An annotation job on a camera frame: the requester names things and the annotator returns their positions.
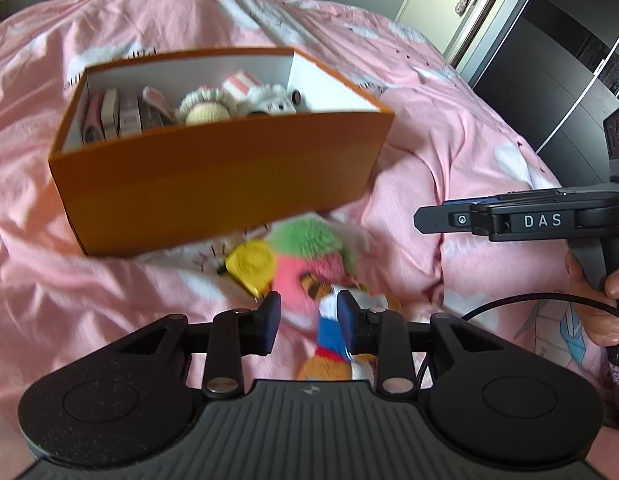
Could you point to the yellow plastic toy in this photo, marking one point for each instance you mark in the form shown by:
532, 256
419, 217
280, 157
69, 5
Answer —
249, 262

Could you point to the person's printed pink clothing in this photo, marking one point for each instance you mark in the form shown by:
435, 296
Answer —
569, 340

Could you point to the orange plush toy blue outfit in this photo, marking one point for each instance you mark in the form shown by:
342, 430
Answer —
322, 367

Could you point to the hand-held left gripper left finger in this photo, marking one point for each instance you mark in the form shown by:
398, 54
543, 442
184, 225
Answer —
272, 320

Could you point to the bunny plush pink ears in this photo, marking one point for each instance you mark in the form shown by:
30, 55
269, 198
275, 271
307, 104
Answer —
157, 100

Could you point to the pink white striped plush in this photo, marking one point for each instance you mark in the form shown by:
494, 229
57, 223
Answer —
239, 85

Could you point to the black wardrobe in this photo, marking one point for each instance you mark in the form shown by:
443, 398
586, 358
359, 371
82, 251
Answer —
554, 60

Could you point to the person's right hand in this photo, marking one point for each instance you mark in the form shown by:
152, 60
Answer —
597, 315

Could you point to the grey door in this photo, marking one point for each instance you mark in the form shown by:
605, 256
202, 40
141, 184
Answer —
439, 5

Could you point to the orange cardboard box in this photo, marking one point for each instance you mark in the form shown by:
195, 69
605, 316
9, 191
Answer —
214, 170

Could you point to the white plush toy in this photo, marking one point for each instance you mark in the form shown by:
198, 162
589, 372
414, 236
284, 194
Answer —
274, 102

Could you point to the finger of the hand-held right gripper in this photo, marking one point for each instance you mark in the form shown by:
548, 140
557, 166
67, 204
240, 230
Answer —
439, 217

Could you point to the pink and green plush toy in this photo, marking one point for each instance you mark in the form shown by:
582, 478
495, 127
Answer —
299, 270

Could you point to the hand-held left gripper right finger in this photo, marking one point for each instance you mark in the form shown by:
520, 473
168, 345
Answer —
345, 320

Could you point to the pink printed blanket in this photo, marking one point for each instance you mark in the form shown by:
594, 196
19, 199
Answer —
439, 125

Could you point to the cream crochet doll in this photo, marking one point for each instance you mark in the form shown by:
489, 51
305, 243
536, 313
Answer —
204, 112

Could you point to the grey book with cream edge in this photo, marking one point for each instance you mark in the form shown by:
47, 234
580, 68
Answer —
110, 110

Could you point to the brown small box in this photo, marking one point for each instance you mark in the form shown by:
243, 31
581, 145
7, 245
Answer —
152, 117

